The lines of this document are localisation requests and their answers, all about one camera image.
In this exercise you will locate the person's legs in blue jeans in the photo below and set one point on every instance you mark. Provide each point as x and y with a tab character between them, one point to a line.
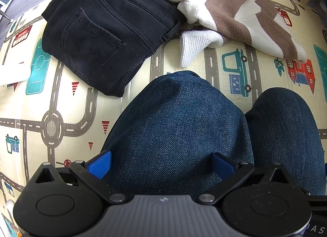
178	124

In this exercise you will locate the person's right leg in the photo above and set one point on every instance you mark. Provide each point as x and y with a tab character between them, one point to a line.
283	134

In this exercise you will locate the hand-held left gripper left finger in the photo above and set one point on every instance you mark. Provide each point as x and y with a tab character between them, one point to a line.
98	165

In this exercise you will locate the white paper sheet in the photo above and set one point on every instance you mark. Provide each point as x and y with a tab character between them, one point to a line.
14	73

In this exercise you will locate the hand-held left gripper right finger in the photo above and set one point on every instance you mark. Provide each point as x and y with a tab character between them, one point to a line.
223	166

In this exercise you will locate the road print play mat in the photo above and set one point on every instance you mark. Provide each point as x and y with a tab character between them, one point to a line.
76	114

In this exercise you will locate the folded black jeans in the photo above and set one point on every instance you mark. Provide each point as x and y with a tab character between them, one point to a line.
102	35

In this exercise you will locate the brown white striped sweater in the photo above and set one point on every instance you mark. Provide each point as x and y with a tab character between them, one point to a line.
224	9

